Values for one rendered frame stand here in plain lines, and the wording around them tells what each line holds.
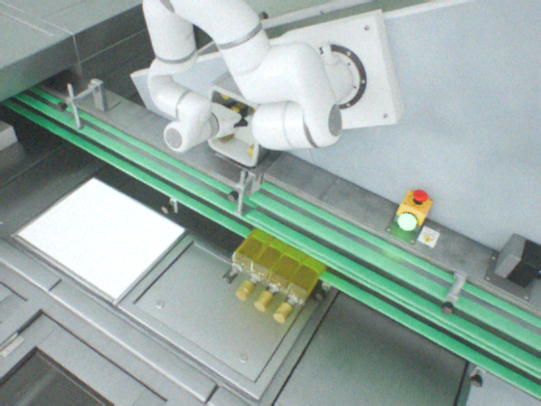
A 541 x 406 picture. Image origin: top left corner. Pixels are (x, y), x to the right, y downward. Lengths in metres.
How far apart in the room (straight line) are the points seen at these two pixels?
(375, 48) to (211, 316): 0.82
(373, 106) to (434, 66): 0.16
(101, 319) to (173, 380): 0.27
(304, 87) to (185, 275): 0.80
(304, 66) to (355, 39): 0.32
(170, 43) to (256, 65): 0.20
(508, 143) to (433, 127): 0.17
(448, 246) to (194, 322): 0.71
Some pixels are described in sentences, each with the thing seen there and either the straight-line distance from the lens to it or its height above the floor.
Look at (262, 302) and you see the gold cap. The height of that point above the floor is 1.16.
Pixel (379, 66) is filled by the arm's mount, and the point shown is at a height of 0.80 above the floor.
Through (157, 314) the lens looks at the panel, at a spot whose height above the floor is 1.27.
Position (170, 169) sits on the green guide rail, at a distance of 1.48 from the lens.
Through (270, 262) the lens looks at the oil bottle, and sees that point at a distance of 1.26.
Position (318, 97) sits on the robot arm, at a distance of 0.80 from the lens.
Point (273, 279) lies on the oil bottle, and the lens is 1.24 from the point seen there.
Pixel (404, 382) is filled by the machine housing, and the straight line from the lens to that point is 1.40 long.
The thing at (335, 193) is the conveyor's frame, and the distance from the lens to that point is 1.29.
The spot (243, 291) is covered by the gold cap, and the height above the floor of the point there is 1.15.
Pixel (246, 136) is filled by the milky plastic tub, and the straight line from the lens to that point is 1.42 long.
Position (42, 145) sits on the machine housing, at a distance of 1.94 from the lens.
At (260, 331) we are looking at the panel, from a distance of 1.33.
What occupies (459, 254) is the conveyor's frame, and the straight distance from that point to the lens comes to 1.28.
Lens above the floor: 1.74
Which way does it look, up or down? 39 degrees down
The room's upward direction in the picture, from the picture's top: 139 degrees counter-clockwise
